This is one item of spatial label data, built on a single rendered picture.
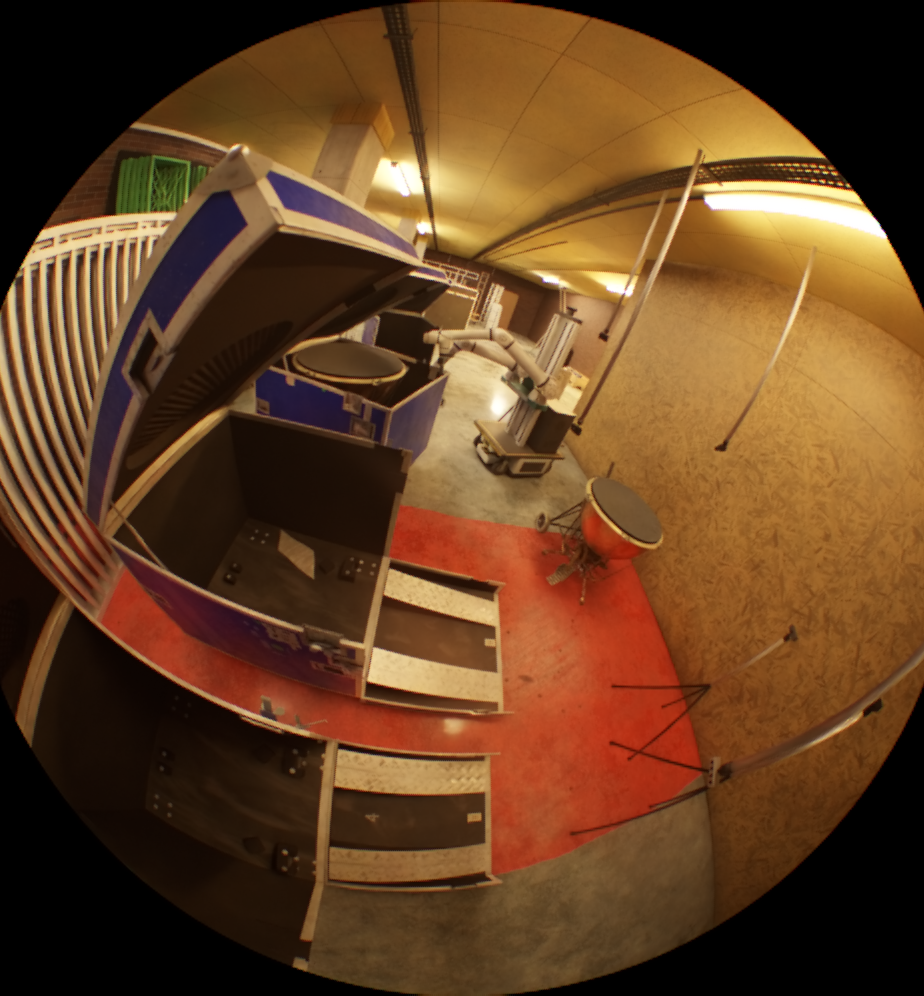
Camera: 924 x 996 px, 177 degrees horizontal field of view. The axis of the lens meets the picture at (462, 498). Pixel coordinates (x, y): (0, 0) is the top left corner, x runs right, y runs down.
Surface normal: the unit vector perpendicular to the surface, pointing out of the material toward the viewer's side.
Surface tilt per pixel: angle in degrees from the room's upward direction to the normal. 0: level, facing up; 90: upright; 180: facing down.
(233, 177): 90
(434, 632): 1
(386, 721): 0
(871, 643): 90
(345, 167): 90
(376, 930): 0
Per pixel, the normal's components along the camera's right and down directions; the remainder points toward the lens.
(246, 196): -0.02, 0.65
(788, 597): -0.95, -0.18
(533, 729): 0.30, -0.72
